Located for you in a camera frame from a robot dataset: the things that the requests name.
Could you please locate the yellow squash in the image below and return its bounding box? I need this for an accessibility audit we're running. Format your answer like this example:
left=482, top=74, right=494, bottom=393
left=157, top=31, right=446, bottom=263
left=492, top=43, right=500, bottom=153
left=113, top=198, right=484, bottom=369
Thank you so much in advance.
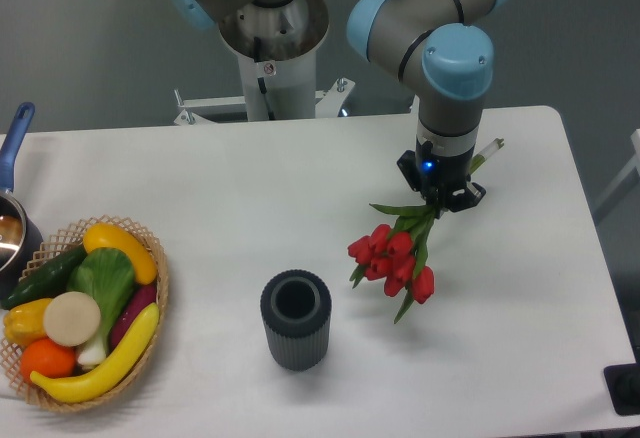
left=82, top=223, right=157, bottom=285

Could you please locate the blue handled saucepan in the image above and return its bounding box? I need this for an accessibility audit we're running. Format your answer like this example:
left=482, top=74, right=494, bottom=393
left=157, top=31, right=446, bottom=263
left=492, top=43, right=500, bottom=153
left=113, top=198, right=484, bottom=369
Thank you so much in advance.
left=1, top=102, right=43, bottom=299

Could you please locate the woven wicker basket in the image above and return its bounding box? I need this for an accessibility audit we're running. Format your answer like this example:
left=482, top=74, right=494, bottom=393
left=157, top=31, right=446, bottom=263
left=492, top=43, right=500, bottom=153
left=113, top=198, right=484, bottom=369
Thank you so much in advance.
left=1, top=215, right=169, bottom=413

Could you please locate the white frame at right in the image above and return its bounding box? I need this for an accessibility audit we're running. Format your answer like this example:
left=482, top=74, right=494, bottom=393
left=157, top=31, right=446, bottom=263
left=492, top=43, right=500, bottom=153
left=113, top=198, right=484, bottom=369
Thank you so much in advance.
left=592, top=129, right=639, bottom=226

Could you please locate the orange fruit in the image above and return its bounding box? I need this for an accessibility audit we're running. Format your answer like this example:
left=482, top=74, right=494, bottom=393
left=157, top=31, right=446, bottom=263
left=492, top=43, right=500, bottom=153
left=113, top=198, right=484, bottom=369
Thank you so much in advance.
left=20, top=338, right=76, bottom=384

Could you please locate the dark grey ribbed vase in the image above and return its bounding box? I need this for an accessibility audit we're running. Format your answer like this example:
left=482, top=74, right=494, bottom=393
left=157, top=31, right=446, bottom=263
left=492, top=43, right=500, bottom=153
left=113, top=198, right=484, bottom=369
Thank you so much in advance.
left=260, top=269, right=332, bottom=372

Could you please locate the yellow bell pepper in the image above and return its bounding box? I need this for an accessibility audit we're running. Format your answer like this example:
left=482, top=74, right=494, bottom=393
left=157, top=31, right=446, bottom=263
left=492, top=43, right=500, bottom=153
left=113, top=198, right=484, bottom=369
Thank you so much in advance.
left=3, top=298, right=53, bottom=347

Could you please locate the black device at edge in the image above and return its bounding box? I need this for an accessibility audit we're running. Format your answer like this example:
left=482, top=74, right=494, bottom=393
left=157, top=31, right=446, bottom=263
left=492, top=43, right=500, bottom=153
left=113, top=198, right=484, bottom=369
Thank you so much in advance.
left=603, top=363, right=639, bottom=416

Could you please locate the purple sweet potato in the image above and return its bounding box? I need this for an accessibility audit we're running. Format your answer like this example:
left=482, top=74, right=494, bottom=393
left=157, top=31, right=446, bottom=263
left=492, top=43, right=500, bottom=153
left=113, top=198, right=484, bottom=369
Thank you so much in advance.
left=109, top=283, right=157, bottom=351

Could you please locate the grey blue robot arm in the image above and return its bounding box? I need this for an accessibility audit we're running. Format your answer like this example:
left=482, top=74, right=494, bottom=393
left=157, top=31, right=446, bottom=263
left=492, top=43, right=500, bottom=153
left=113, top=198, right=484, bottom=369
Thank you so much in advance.
left=171, top=0, right=506, bottom=212

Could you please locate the beige round disc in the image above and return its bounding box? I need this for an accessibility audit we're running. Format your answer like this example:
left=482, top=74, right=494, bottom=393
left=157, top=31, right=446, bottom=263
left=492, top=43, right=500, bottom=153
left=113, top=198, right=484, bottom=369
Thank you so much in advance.
left=43, top=291, right=101, bottom=347

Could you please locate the red tulip bouquet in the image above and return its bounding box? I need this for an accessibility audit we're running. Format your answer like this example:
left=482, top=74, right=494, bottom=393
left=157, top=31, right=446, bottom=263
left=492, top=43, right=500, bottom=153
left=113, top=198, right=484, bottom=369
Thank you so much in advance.
left=347, top=198, right=452, bottom=323

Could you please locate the yellow banana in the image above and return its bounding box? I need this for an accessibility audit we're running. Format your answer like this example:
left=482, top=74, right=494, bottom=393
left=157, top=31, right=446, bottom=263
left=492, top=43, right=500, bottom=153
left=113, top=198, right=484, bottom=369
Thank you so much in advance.
left=30, top=303, right=160, bottom=404

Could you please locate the green bok choy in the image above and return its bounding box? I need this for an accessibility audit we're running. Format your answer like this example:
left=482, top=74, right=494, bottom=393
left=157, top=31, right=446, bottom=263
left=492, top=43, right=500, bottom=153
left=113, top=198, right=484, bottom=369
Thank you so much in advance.
left=67, top=248, right=135, bottom=371

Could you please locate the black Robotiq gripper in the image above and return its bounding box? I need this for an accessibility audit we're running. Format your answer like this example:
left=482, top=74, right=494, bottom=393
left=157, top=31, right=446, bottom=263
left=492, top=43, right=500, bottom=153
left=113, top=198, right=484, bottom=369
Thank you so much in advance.
left=397, top=139, right=486, bottom=212

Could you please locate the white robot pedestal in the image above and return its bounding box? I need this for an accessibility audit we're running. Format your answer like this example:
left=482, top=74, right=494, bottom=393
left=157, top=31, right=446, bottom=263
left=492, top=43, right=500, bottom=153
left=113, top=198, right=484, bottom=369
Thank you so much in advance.
left=174, top=0, right=355, bottom=125

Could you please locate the green cucumber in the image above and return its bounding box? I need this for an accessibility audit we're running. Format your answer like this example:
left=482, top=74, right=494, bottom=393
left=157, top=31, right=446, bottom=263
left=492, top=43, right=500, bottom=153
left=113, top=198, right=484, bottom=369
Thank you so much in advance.
left=1, top=246, right=87, bottom=310

